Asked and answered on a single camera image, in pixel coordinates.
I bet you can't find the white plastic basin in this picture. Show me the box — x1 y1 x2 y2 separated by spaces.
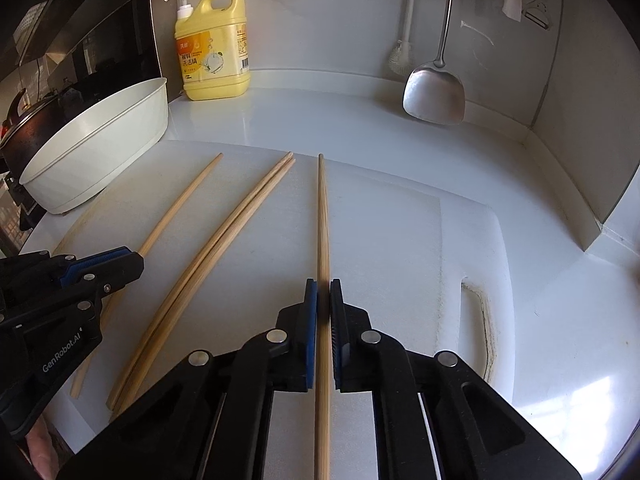
19 76 169 215

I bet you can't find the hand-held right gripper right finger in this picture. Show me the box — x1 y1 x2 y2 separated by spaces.
329 278 585 480

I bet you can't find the person's left hand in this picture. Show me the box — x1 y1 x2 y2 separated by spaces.
26 419 60 480

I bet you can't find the metal wok spatula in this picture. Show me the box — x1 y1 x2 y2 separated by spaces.
402 0 466 126

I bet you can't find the yellow dish soap pump bottle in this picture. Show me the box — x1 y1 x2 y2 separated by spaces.
165 0 252 102

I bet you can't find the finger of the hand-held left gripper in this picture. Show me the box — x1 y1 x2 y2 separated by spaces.
70 251 145 307
0 246 134 307

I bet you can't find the white cutting board with handle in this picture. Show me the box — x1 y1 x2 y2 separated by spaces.
20 139 517 480

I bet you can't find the thin white cutting mat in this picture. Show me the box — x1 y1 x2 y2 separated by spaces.
20 140 443 480

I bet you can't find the white bottle brush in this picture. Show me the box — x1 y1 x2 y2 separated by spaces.
388 0 420 76

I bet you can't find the black cooking pot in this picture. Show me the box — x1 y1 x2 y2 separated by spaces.
0 87 63 181

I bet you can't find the tan bamboo chopstick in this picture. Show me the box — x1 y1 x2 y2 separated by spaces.
315 154 326 480
111 158 297 418
106 151 294 409
320 156 332 480
70 153 224 400

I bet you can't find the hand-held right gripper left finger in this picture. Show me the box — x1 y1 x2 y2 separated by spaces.
57 278 319 480

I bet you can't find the black range hood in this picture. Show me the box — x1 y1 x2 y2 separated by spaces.
0 0 162 111

